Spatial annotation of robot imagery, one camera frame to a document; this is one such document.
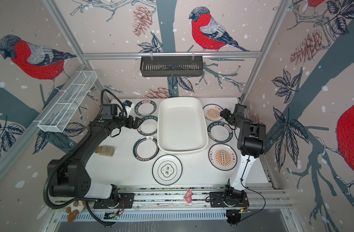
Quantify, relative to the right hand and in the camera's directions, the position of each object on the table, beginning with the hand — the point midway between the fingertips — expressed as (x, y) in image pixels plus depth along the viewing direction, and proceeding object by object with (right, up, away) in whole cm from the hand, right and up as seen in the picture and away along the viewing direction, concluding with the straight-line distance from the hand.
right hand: (225, 112), depth 106 cm
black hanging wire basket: (-39, +34, -2) cm, 52 cm away
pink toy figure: (-29, -43, -34) cm, 62 cm away
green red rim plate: (-56, -24, -13) cm, 62 cm away
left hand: (-59, -1, -20) cm, 62 cm away
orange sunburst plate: (-8, 0, +8) cm, 11 cm away
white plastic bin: (-32, -11, -2) cm, 34 cm away
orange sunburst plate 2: (-7, -28, -17) cm, 33 cm away
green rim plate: (-63, +4, +9) cm, 64 cm away
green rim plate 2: (-5, -14, -4) cm, 16 cm away
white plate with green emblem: (-42, -34, -22) cm, 58 cm away
